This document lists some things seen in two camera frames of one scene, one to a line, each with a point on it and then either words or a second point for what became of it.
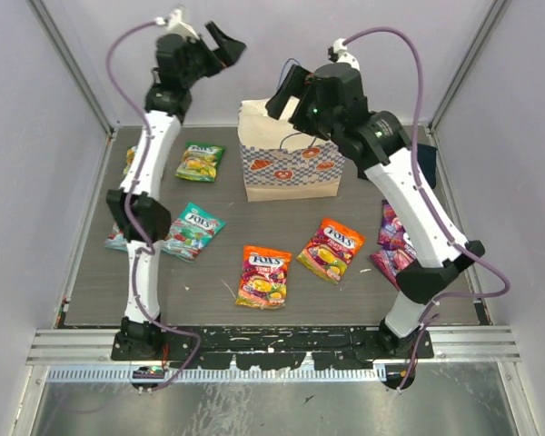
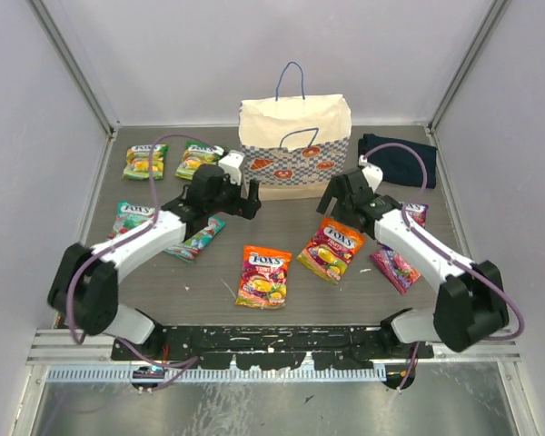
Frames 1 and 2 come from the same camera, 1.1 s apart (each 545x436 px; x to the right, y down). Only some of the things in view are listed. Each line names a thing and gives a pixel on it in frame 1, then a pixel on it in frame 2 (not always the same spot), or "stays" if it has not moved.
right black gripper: x=293 y=84 -> x=331 y=193
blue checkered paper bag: x=281 y=161 stays
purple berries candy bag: x=390 y=262 stays
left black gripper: x=229 y=49 -> x=240 y=205
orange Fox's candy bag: x=263 y=278 stays
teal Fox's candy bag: x=189 y=231 stays
